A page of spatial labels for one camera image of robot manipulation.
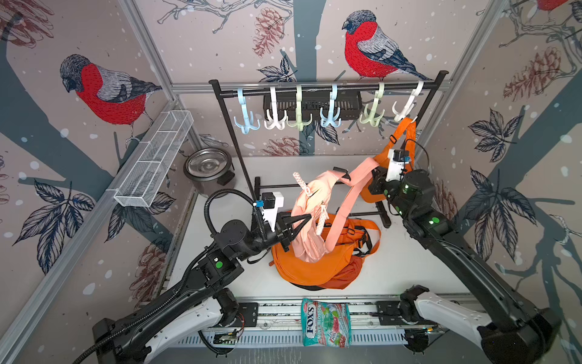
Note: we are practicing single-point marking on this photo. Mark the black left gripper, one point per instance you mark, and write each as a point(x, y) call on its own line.
point(283, 230)

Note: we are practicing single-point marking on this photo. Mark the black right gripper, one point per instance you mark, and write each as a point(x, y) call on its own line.
point(380, 180)

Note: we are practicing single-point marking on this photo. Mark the orange waist bag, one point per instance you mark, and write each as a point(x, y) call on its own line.
point(407, 128)

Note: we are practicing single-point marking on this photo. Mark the pink waist bag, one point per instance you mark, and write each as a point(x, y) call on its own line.
point(310, 245)

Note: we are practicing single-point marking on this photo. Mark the orange backpack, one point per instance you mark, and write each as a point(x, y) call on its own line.
point(358, 239)

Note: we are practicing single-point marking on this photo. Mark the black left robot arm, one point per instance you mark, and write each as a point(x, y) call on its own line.
point(200, 300)

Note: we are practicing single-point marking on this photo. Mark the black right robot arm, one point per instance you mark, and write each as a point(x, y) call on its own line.
point(511, 329)

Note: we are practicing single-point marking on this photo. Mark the light green hook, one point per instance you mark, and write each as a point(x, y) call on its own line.
point(299, 123)
point(369, 114)

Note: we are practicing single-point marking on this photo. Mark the light blue hook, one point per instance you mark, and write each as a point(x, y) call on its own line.
point(332, 118)
point(248, 121)

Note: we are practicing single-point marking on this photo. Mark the white hook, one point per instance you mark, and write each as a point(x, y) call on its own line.
point(272, 120)
point(407, 108)

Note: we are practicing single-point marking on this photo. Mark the Fox's candy bag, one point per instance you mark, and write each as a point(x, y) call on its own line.
point(326, 324)

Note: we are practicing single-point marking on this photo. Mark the stainless steel rice cooker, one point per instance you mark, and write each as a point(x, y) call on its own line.
point(210, 170)

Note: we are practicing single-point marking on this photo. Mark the black clothes rack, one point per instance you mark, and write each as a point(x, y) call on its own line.
point(264, 89)

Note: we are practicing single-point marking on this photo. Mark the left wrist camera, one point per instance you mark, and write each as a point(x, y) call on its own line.
point(271, 203)

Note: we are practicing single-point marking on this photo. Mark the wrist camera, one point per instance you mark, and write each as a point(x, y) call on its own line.
point(398, 160)
point(271, 203)

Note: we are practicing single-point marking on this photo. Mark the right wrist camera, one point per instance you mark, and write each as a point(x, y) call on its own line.
point(398, 160)

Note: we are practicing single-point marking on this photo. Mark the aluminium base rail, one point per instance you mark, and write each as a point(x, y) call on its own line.
point(270, 323)

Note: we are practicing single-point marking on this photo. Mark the white wire mesh shelf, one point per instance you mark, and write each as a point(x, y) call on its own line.
point(145, 178)

